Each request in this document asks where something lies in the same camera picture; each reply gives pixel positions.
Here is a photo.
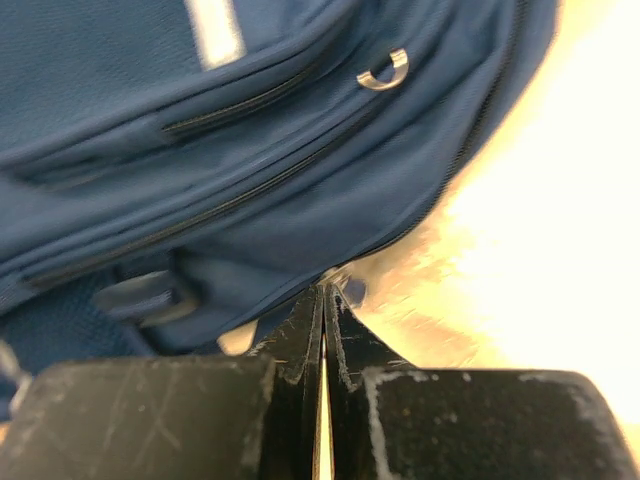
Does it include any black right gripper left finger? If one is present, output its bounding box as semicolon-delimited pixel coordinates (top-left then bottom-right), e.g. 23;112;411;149
1;287;323;479

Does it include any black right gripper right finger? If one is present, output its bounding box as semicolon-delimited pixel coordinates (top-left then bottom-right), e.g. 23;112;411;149
323;287;639;480

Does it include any navy blue student backpack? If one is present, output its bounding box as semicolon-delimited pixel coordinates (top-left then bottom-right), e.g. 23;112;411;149
1;1;558;419

